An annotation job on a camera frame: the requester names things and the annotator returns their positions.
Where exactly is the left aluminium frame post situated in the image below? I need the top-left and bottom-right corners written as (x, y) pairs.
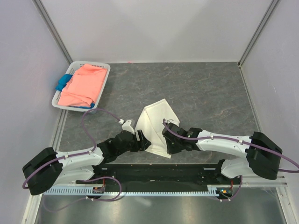
top-left (32, 0), bottom-right (73, 64)

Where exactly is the white plastic basket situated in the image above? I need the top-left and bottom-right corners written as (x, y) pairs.
top-left (52, 61), bottom-right (110, 112)

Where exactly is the white slotted cable duct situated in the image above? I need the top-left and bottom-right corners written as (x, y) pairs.
top-left (44, 185), bottom-right (232, 197)

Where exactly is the purple cable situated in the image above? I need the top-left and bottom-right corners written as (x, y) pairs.
top-left (162, 118), bottom-right (299, 174)
top-left (22, 108), bottom-right (124, 189)

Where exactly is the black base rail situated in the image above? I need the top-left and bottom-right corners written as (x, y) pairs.
top-left (89, 164), bottom-right (240, 191)

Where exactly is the pink cloth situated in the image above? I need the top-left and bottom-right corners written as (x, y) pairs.
top-left (57, 64), bottom-right (107, 109)

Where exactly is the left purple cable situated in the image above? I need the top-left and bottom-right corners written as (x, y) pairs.
top-left (22, 108), bottom-right (124, 189)

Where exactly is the aluminium frame post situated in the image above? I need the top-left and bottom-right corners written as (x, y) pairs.
top-left (237, 0), bottom-right (280, 68)
top-left (32, 0), bottom-right (73, 64)

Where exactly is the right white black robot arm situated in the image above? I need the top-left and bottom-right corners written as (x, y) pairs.
top-left (162, 123), bottom-right (282, 184)

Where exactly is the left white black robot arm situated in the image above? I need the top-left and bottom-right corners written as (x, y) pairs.
top-left (22, 130), bottom-right (152, 196)

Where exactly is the white cloth napkin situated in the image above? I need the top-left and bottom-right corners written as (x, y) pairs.
top-left (135, 99), bottom-right (180, 159)

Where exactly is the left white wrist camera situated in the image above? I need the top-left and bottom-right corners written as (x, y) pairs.
top-left (118, 119), bottom-right (135, 134)

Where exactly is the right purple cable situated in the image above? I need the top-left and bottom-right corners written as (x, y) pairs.
top-left (162, 118), bottom-right (299, 174)

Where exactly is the blue cloth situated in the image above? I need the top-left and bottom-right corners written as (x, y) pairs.
top-left (55, 74), bottom-right (72, 91)

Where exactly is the right aluminium frame post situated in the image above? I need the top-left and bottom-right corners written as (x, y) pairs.
top-left (237, 0), bottom-right (280, 68)

